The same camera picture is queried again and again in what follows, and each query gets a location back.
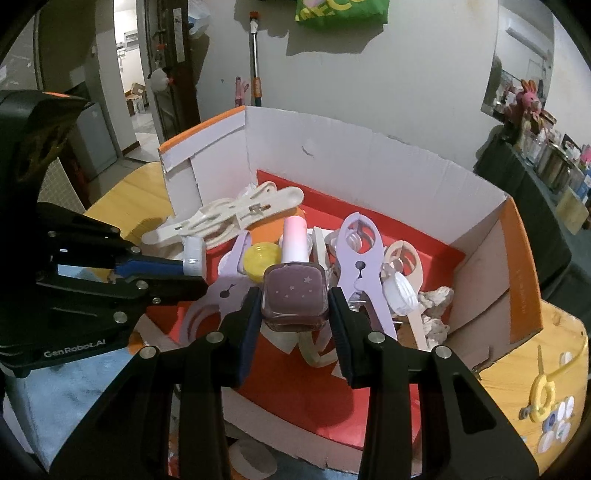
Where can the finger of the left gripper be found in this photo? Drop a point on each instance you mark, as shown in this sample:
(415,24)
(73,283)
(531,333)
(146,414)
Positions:
(166,290)
(149,266)

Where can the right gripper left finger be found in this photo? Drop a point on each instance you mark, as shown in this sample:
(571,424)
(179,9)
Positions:
(125,433)

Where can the yellow bottle cap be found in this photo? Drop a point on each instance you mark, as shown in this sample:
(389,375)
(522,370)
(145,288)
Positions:
(258,257)

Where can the purple nail polish bottle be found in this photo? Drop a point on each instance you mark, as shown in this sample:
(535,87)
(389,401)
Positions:
(295,291)

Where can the lilac bunny clip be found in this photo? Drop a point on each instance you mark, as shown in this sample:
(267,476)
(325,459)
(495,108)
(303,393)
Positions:
(224,296)

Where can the cream large clothes peg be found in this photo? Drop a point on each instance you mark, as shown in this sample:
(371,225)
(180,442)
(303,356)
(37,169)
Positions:
(222,220)

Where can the yellow plastic clip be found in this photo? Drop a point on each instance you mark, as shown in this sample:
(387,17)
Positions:
(543,394)

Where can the blue fluffy towel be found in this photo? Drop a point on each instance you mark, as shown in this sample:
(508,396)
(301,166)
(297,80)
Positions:
(49,403)

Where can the orange cardboard box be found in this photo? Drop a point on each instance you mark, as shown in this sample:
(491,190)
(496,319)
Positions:
(367,191)

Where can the lilac plastic clip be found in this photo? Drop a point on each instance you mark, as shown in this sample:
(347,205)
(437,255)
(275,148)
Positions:
(360,272)

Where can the dark green side table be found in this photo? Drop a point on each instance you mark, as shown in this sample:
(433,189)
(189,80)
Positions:
(559,256)

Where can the green tote bag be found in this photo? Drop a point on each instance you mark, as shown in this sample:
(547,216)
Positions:
(326,14)

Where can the pink plush toy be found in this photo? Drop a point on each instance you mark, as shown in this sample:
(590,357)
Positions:
(527,99)

